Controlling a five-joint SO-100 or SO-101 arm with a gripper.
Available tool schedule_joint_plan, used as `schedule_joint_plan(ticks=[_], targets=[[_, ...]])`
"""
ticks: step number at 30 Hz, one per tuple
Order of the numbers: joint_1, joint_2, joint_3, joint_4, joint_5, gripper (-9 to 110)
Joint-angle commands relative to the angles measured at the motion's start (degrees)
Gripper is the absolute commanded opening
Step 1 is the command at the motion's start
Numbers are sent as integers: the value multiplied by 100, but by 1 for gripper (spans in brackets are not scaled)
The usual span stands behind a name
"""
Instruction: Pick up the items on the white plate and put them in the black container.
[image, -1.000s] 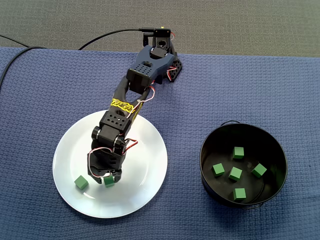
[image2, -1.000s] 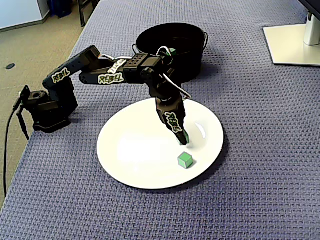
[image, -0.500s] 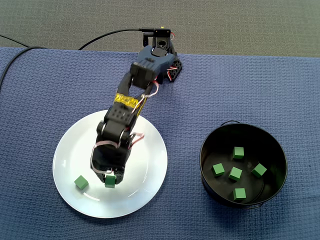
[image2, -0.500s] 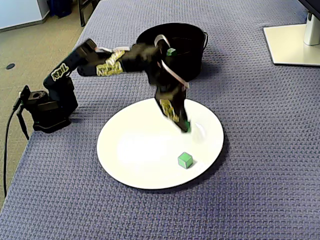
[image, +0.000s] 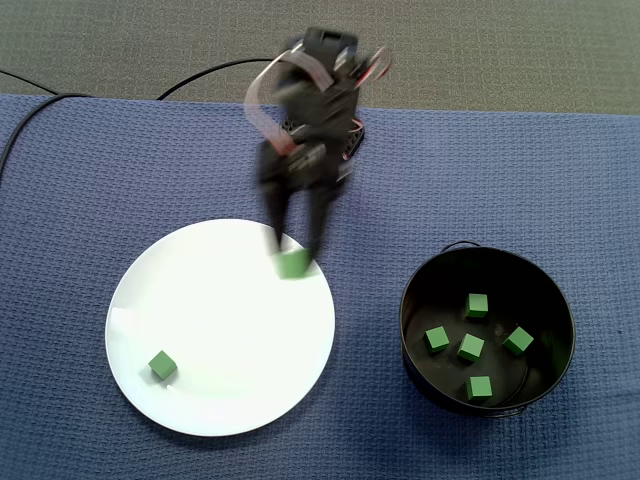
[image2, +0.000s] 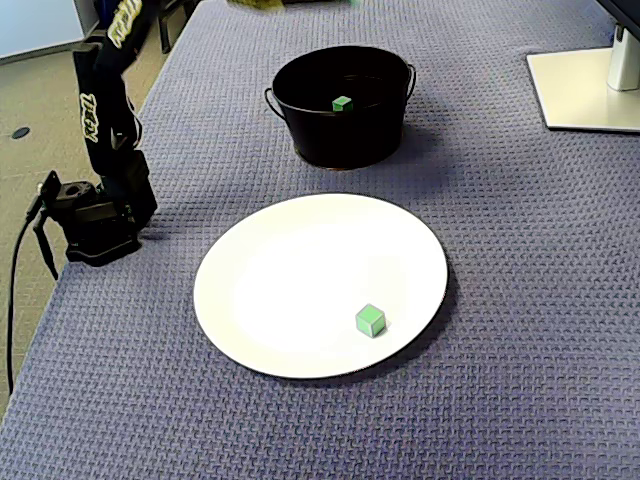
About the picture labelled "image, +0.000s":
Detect thin black cable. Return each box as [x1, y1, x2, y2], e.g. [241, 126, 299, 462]
[0, 68, 60, 96]

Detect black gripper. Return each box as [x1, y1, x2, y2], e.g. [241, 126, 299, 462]
[255, 107, 361, 261]

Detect black metal bucket container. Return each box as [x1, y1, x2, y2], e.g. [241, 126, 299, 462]
[398, 240, 577, 419]

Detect thick black cable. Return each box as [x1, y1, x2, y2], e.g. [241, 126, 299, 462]
[0, 57, 276, 174]

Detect white round plate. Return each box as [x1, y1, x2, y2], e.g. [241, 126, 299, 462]
[104, 218, 336, 438]

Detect small green cube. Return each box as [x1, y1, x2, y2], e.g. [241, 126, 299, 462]
[148, 349, 179, 382]
[456, 332, 486, 363]
[466, 375, 494, 403]
[424, 325, 450, 355]
[272, 247, 314, 280]
[465, 292, 490, 320]
[502, 326, 535, 356]

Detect blue woven table cloth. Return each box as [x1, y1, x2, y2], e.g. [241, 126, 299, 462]
[0, 93, 640, 480]

